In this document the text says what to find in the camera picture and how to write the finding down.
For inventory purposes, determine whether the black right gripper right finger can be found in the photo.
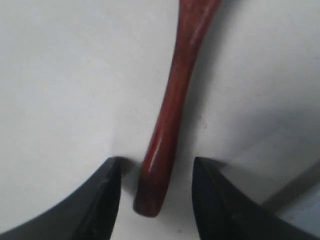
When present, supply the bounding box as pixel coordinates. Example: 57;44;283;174
191;157;317;240

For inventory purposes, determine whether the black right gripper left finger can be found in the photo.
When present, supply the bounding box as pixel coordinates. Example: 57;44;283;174
0;157;122;240

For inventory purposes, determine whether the red wooden spoon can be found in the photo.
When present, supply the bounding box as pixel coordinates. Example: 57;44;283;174
133;0;221;218

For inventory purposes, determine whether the white plastic tray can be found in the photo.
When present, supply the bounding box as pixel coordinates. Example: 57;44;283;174
262;161;320;238

